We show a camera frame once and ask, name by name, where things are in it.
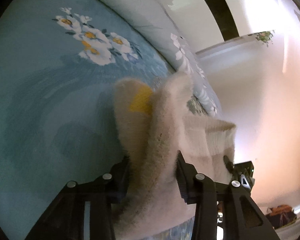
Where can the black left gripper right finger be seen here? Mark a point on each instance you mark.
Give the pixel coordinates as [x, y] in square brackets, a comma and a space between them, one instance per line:
[218, 206]

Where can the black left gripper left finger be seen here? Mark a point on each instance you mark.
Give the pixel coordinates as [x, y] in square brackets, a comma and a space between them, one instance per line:
[83, 211]

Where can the pink fuzzy sweater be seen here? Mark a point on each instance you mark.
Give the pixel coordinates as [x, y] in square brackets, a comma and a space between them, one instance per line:
[154, 126]

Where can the dark bag on floor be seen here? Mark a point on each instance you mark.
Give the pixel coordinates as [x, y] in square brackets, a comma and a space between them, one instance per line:
[281, 216]

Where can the floral bed blanket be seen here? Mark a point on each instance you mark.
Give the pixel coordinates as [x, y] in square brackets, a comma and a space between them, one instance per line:
[59, 60]

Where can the white wardrobe with black stripe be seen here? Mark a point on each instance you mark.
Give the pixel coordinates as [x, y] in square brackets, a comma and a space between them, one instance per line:
[205, 23]

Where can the light blue daisy quilt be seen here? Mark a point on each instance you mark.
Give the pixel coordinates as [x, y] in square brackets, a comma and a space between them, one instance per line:
[150, 19]

